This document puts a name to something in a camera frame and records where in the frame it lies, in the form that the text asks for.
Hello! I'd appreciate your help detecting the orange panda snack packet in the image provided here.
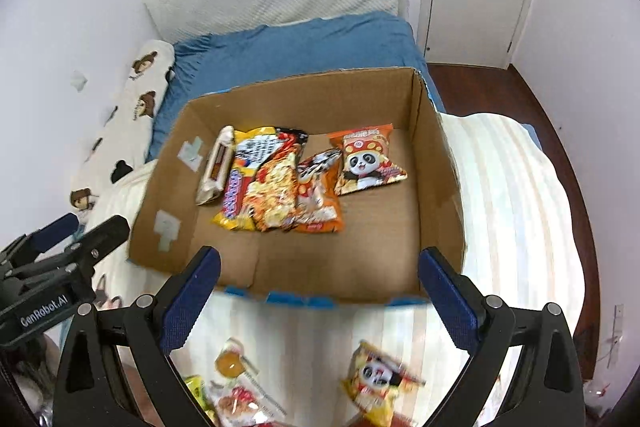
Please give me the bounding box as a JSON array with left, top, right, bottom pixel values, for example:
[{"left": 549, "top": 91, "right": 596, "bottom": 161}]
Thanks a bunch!
[{"left": 328, "top": 123, "right": 408, "bottom": 196}]

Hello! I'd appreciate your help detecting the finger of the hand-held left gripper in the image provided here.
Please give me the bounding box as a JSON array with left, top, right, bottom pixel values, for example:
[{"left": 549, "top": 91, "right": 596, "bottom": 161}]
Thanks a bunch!
[
  {"left": 0, "top": 213, "right": 81, "bottom": 269},
  {"left": 10, "top": 215, "right": 132, "bottom": 281}
]

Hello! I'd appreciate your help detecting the orange lollipop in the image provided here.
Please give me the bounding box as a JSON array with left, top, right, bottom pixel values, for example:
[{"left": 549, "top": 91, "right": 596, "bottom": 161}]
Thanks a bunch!
[{"left": 215, "top": 339, "right": 286, "bottom": 415}]

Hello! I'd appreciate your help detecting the white wall socket with cable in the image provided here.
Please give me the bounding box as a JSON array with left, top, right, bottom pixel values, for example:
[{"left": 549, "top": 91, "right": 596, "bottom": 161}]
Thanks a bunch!
[{"left": 606, "top": 304, "right": 626, "bottom": 368}]

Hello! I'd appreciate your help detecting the cat print cushion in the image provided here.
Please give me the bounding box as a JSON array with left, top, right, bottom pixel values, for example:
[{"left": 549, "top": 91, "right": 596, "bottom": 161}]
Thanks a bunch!
[{"left": 92, "top": 274, "right": 123, "bottom": 309}]

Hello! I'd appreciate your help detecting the orange striped snack packet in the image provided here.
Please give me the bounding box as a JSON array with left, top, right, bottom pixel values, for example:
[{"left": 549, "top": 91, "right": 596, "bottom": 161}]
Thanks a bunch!
[{"left": 295, "top": 148, "right": 346, "bottom": 234}]

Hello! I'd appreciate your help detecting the beige snack bar packet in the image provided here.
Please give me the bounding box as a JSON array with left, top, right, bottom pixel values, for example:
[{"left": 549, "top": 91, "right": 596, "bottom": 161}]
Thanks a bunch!
[{"left": 195, "top": 126, "right": 236, "bottom": 206}]

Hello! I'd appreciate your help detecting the orange noodle snack packet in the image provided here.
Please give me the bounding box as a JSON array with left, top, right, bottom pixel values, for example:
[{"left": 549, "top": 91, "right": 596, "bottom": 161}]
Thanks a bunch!
[{"left": 247, "top": 127, "right": 308, "bottom": 233}]

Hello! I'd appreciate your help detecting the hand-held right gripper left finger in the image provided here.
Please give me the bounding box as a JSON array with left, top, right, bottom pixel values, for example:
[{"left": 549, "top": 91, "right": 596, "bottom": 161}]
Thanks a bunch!
[{"left": 54, "top": 246, "right": 222, "bottom": 427}]

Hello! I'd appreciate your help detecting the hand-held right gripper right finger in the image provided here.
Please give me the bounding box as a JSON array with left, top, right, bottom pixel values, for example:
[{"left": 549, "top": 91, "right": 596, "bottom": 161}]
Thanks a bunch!
[{"left": 418, "top": 247, "right": 586, "bottom": 427}]

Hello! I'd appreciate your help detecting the blue bedsheet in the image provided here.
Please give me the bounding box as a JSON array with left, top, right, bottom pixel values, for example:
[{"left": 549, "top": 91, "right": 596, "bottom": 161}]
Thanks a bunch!
[{"left": 147, "top": 12, "right": 542, "bottom": 162}]

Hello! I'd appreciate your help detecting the cardboard box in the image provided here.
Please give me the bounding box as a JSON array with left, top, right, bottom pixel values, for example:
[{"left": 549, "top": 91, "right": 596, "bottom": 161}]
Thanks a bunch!
[{"left": 127, "top": 67, "right": 466, "bottom": 310}]

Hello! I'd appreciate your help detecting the yellow panda snack packet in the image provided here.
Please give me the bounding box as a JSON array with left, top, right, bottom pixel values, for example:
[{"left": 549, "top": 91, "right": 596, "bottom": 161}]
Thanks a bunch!
[{"left": 341, "top": 341, "right": 426, "bottom": 427}]

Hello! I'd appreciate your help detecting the clear bag of sweets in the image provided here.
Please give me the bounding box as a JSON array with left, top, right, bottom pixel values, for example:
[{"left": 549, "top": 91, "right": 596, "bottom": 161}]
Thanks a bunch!
[{"left": 207, "top": 382, "right": 273, "bottom": 427}]

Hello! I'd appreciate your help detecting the yellow green snack packet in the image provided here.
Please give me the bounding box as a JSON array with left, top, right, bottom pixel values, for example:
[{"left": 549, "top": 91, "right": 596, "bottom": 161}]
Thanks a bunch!
[{"left": 182, "top": 374, "right": 218, "bottom": 427}]

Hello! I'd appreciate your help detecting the white bear print pillow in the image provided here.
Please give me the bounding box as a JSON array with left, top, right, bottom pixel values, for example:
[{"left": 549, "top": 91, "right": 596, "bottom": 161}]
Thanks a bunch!
[{"left": 70, "top": 39, "right": 176, "bottom": 228}]

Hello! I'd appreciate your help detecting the cream striped blanket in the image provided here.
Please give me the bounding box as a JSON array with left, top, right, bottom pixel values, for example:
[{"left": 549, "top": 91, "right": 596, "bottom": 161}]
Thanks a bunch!
[{"left": 92, "top": 112, "right": 586, "bottom": 427}]

